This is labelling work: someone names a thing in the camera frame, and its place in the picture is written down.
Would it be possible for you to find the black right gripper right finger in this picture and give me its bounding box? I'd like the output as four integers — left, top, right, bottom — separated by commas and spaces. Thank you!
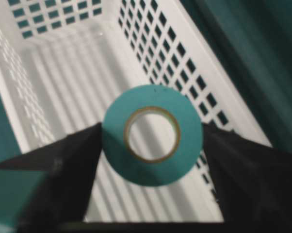
203, 123, 292, 233

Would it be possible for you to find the green tape roll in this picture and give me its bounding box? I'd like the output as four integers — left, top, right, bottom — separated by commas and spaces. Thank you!
102, 84, 203, 186

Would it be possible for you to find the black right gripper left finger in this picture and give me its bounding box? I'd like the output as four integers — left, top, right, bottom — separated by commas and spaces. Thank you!
0, 123, 102, 233

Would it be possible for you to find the white plastic lattice basket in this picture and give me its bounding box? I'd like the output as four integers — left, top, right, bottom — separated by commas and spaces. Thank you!
0, 0, 271, 231

